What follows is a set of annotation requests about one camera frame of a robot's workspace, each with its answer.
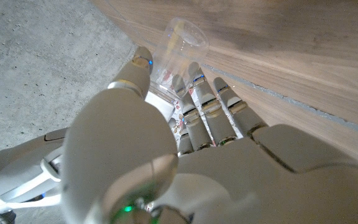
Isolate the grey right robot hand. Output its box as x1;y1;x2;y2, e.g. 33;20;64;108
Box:
0;127;70;178

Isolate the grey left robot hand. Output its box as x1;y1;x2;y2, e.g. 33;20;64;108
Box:
60;45;358;224

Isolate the floral backdrop cloth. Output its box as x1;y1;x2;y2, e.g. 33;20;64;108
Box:
169;83;245;147

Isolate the clear medicine bottle white cap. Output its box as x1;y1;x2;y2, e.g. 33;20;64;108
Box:
144;17;210;122

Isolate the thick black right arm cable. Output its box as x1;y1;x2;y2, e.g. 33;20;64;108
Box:
0;207;17;224

